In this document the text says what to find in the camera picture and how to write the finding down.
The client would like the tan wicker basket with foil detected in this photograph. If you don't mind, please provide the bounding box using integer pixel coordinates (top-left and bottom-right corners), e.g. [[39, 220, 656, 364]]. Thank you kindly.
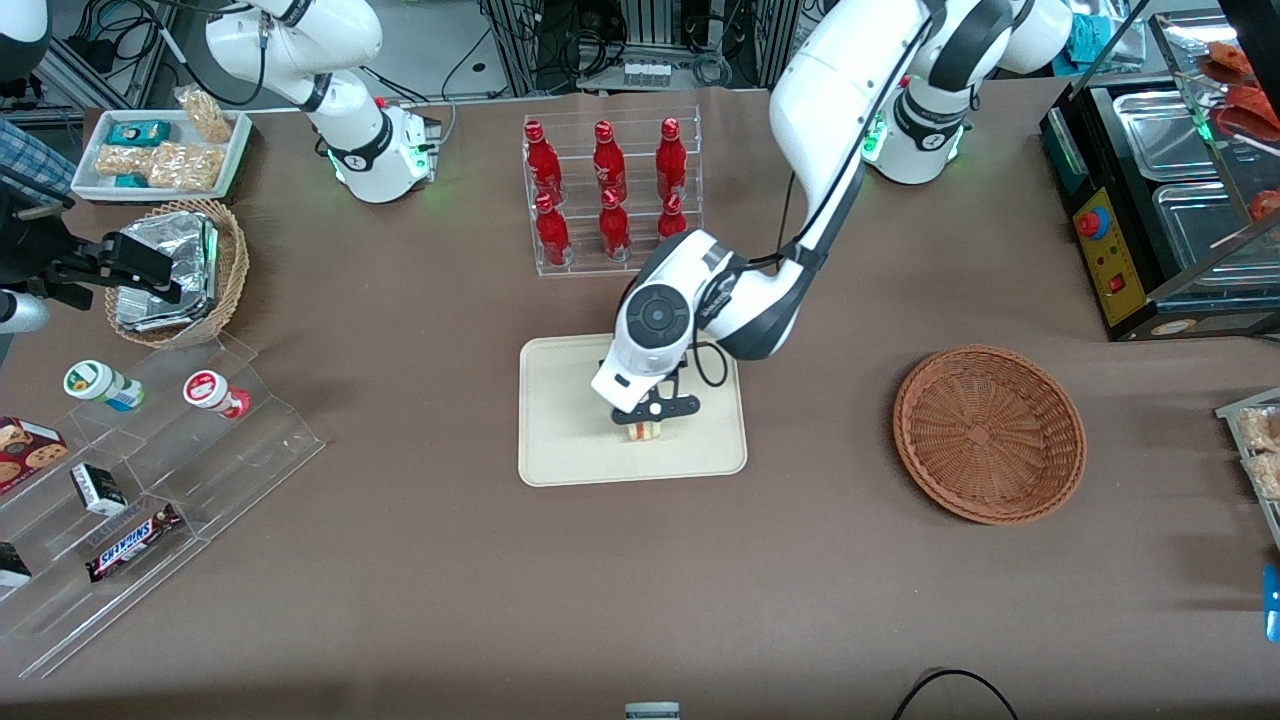
[[103, 198, 251, 351]]

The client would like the beige plastic tray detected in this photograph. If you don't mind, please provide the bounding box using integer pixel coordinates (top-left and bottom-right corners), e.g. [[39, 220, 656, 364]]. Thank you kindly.
[[517, 326, 749, 488]]

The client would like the white rectangular snack tray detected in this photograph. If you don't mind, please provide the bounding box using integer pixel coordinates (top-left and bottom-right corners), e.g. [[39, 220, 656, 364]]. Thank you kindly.
[[70, 108, 254, 204]]

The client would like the round brown wicker basket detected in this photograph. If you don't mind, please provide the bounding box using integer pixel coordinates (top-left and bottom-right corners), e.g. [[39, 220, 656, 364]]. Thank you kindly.
[[892, 345, 1088, 526]]

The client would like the grey tray with snack bags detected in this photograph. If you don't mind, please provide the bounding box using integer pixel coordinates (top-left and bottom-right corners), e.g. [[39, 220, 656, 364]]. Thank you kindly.
[[1215, 388, 1280, 551]]

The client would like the silver foil wrapped package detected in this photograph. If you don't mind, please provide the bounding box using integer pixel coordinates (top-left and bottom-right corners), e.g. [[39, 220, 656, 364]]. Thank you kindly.
[[115, 212, 221, 333]]

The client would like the green lid yogurt cup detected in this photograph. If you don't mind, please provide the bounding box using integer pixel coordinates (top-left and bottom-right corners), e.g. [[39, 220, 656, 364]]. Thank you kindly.
[[63, 360, 146, 413]]

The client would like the red lid yogurt cup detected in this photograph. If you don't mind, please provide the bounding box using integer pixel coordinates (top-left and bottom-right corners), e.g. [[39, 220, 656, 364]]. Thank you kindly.
[[182, 370, 253, 421]]

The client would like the teal snack box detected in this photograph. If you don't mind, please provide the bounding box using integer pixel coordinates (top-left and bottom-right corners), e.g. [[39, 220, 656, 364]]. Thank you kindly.
[[105, 120, 173, 148]]

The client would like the clear acrylic bottle rack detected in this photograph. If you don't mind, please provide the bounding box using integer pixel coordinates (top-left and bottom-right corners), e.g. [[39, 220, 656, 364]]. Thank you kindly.
[[522, 105, 706, 279]]

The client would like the blue plaid fabric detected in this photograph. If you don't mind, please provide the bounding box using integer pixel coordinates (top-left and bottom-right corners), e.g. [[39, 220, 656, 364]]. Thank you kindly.
[[0, 118, 77, 201]]

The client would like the clear acrylic stepped shelf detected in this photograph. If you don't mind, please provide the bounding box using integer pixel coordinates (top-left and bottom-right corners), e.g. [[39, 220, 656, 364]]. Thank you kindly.
[[0, 332, 328, 681]]

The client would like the red cookie box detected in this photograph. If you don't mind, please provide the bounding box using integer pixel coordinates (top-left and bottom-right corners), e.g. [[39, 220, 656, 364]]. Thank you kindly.
[[0, 415, 71, 496]]

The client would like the small black white carton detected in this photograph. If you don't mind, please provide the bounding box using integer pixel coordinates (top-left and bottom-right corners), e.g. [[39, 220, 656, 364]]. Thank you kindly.
[[70, 462, 129, 518]]

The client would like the Snickers chocolate bar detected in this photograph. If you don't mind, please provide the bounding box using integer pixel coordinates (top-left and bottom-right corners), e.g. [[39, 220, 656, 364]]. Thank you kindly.
[[85, 502, 184, 584]]

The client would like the black food warmer cabinet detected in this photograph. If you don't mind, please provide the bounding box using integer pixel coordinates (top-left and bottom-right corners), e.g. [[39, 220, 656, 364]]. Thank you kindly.
[[1038, 10, 1280, 344]]

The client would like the steel food pan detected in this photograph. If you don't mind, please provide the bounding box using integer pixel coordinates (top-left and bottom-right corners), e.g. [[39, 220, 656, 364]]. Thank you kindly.
[[1150, 12, 1236, 81], [1153, 182, 1280, 276], [1112, 90, 1231, 183]]

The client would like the orange fried food piece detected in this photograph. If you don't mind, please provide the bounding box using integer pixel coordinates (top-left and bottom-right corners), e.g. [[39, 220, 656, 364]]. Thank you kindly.
[[1203, 42, 1253, 83]]

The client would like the black wrist mount bracket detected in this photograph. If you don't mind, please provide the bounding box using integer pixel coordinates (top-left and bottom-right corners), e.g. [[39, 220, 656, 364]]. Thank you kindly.
[[40, 240, 119, 306]]

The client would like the black looped cable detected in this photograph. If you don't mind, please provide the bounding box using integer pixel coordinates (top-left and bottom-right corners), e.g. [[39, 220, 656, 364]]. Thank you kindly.
[[890, 667, 1021, 720]]

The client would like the aluminium equipment frame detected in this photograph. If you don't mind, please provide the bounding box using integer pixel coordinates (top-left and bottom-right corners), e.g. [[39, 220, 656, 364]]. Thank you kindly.
[[480, 0, 816, 96]]

